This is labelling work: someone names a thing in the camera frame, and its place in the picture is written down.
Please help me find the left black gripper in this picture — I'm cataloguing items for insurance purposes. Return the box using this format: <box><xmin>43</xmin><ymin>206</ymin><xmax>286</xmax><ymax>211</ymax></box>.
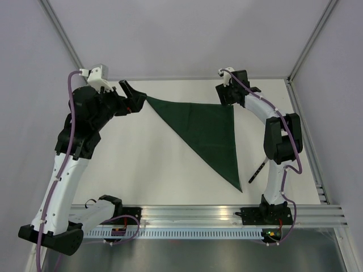
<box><xmin>92</xmin><ymin>80</ymin><xmax>147</xmax><ymax>130</ymax></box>

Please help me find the dark green cloth napkin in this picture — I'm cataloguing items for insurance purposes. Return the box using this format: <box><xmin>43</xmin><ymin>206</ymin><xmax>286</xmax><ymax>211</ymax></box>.
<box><xmin>147</xmin><ymin>96</ymin><xmax>243</xmax><ymax>192</ymax></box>

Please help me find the fork with black handle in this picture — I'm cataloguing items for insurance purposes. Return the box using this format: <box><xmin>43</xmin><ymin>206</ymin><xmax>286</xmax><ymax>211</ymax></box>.
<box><xmin>248</xmin><ymin>158</ymin><xmax>268</xmax><ymax>184</ymax></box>

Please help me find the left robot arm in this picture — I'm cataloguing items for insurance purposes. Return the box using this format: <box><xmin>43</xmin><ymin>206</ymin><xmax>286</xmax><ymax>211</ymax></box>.
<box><xmin>18</xmin><ymin>80</ymin><xmax>147</xmax><ymax>256</ymax></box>

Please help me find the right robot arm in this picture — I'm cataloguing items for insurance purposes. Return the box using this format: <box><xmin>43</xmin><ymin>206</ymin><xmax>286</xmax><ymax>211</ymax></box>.
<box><xmin>216</xmin><ymin>67</ymin><xmax>303</xmax><ymax>226</ymax></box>

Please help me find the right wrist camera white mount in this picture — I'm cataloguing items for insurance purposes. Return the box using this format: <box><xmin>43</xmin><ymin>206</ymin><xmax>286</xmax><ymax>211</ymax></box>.
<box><xmin>218</xmin><ymin>67</ymin><xmax>235</xmax><ymax>87</ymax></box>

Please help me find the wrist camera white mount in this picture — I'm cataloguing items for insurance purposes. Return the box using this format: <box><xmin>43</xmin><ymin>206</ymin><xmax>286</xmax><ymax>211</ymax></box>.
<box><xmin>79</xmin><ymin>64</ymin><xmax>116</xmax><ymax>94</ymax></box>
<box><xmin>218</xmin><ymin>67</ymin><xmax>235</xmax><ymax>87</ymax></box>

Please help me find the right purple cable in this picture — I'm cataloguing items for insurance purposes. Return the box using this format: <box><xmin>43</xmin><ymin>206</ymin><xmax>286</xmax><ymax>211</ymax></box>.
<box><xmin>220</xmin><ymin>68</ymin><xmax>303</xmax><ymax>247</ymax></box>

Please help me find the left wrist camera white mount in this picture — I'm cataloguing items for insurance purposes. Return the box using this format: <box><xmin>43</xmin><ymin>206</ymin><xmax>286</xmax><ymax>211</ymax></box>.
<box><xmin>79</xmin><ymin>64</ymin><xmax>116</xmax><ymax>94</ymax></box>

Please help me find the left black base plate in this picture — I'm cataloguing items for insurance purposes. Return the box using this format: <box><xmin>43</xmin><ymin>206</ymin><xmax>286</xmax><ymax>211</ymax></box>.
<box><xmin>119</xmin><ymin>206</ymin><xmax>142</xmax><ymax>227</ymax></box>

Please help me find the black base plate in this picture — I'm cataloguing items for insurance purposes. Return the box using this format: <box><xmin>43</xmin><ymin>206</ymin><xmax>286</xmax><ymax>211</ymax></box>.
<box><xmin>119</xmin><ymin>206</ymin><xmax>142</xmax><ymax>227</ymax></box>
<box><xmin>240</xmin><ymin>207</ymin><xmax>293</xmax><ymax>226</ymax></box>

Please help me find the left aluminium frame post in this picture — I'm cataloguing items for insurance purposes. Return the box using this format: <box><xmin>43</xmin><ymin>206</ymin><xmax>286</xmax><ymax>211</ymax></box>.
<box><xmin>38</xmin><ymin>0</ymin><xmax>86</xmax><ymax>69</ymax></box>

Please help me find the aluminium frame post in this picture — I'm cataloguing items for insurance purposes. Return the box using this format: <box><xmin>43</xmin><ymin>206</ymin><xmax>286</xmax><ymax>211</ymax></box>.
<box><xmin>286</xmin><ymin>0</ymin><xmax>340</xmax><ymax>84</ymax></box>
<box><xmin>38</xmin><ymin>0</ymin><xmax>86</xmax><ymax>69</ymax></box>

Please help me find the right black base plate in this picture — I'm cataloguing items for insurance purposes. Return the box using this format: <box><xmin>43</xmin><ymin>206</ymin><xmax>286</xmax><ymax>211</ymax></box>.
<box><xmin>240</xmin><ymin>207</ymin><xmax>293</xmax><ymax>226</ymax></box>

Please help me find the right aluminium frame post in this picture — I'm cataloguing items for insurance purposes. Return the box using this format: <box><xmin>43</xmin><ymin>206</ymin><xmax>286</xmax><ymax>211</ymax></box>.
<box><xmin>286</xmin><ymin>0</ymin><xmax>340</xmax><ymax>84</ymax></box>

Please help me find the white slotted cable duct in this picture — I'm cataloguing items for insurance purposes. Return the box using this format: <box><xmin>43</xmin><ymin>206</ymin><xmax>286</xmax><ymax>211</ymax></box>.
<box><xmin>85</xmin><ymin>227</ymin><xmax>263</xmax><ymax>240</ymax></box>

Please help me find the aluminium front rail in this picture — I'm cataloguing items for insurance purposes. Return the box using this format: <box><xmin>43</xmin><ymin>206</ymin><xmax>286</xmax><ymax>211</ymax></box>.
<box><xmin>137</xmin><ymin>205</ymin><xmax>348</xmax><ymax>228</ymax></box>

